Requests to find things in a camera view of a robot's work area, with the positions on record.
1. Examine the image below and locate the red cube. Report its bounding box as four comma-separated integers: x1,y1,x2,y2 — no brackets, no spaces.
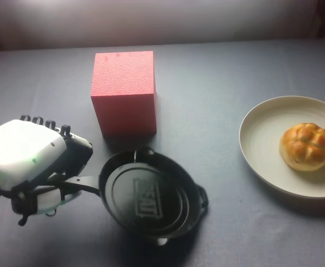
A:
90,51,158,139

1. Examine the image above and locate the grey tablecloth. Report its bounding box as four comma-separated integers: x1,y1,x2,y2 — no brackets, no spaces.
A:
0,38,325,267

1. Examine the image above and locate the black cast iron skillet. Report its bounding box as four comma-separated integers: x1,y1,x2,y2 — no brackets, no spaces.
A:
48,146,209,247

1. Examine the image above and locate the cream round plate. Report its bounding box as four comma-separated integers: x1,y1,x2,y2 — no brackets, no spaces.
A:
239,96,325,199

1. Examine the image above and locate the golden bread roll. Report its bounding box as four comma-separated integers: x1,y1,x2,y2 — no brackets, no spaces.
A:
278,123,325,172

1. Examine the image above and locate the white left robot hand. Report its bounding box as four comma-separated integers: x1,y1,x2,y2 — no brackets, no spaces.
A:
0,113,94,226

